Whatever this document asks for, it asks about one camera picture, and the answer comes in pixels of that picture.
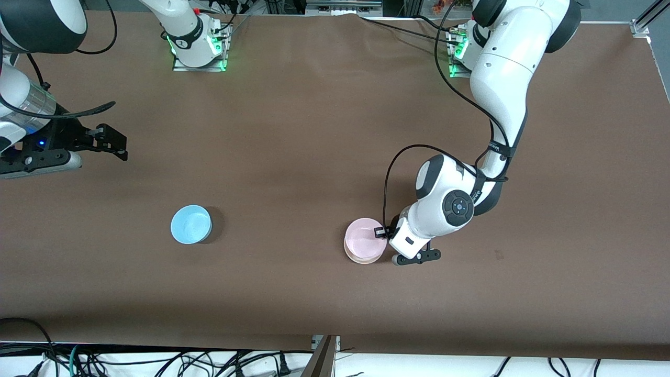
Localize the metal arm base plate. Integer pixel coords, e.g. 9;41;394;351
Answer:
172;21;231;73
447;29;476;80

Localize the teal floor cable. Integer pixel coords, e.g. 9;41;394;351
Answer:
68;344;85;377

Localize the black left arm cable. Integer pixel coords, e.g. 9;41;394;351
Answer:
382;0;517;227

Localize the blue bowl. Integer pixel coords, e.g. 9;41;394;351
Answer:
170;204;213;245

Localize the pink bowl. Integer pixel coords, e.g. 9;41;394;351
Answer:
344;218;388;260

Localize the aluminium profile beam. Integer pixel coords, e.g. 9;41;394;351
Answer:
301;335;341;377

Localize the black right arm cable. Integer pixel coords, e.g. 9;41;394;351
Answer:
0;0;117;119

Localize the aluminium corner bracket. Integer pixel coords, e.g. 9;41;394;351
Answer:
630;0;670;38

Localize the black looped floor cable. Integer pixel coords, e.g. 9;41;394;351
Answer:
0;317;59;377

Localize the white bowl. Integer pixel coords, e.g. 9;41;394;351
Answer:
343;237;388;265

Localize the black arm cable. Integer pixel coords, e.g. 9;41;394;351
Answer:
382;0;517;227
0;0;117;119

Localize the grey metal rail device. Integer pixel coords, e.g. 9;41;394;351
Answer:
306;0;383;16

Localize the black table cable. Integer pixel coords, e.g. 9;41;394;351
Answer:
360;16;461;45
416;15;459;33

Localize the brown table cover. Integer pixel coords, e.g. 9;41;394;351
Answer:
0;10;670;362

